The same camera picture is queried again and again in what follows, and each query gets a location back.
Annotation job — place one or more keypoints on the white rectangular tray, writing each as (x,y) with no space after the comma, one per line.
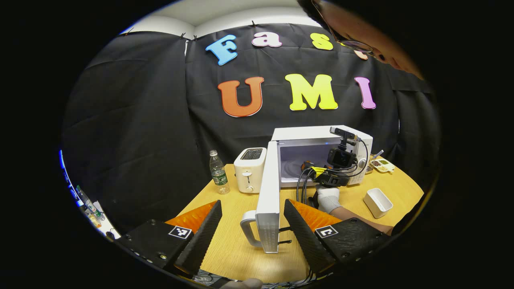
(375,204)

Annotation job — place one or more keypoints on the black backdrop cloth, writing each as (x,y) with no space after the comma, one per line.
(160,120)

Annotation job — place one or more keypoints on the eyeglasses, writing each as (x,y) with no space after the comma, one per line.
(357,44)

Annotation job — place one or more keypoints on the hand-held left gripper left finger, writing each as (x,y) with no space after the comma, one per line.
(202,241)

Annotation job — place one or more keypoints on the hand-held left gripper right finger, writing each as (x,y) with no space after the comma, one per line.
(305,241)

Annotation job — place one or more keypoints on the person's head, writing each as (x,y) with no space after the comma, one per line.
(361,28)

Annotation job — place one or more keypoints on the compartment food tray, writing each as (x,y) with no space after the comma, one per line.
(383,165)

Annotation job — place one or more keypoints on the cluttered white side table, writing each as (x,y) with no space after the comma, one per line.
(105,228)

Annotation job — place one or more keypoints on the clear plastic water bottle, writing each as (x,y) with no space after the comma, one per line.
(219,176)

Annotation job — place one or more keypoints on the white microwave oven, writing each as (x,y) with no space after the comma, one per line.
(269,192)

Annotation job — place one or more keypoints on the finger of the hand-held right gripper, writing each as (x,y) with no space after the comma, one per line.
(317,171)

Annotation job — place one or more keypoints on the metal utensil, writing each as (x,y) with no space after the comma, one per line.
(379,153)

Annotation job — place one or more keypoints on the white toaster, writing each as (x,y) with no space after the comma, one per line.
(249,172)

